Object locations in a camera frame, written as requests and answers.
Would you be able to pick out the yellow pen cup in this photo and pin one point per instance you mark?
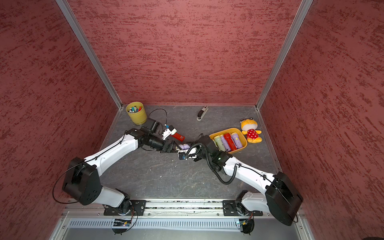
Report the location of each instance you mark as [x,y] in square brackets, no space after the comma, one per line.
[137,118]

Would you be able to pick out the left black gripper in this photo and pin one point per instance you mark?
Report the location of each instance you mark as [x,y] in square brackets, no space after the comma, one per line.
[169,149]

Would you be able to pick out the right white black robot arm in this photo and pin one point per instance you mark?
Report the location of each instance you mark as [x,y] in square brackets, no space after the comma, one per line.
[280,196]

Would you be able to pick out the red flashlight white head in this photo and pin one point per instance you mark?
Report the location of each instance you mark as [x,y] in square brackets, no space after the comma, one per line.
[178,137]

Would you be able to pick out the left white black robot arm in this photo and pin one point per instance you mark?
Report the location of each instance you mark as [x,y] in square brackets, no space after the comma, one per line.
[82,178]

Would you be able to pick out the purple flashlight front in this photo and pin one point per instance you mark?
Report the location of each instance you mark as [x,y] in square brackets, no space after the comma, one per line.
[184,147]

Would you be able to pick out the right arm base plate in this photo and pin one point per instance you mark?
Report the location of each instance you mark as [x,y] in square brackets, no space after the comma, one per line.
[235,208]

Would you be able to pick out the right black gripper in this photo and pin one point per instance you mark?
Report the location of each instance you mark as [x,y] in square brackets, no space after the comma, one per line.
[195,144]

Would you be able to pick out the purple flashlight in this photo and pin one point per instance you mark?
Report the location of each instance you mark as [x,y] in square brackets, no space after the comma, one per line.
[237,141]
[225,143]
[184,147]

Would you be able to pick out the orange plush toy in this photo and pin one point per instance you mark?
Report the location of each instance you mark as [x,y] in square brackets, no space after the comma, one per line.
[249,128]

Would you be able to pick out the green flashlight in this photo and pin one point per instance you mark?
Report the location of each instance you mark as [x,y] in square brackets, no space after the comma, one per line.
[219,143]

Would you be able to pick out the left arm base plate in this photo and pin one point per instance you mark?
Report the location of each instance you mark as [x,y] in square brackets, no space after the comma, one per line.
[126,208]

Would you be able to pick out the red flashlight all red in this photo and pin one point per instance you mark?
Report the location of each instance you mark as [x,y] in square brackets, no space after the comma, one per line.
[230,142]

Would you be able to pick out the black beige stapler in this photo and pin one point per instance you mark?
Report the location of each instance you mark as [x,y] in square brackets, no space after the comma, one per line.
[202,113]

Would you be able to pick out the yellow storage box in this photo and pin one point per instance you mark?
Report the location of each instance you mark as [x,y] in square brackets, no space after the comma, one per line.
[231,130]

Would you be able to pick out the aluminium front rail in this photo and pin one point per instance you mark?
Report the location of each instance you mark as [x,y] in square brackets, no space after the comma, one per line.
[158,208]

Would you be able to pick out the markers in cup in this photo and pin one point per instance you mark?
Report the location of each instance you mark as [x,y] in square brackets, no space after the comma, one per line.
[135,109]

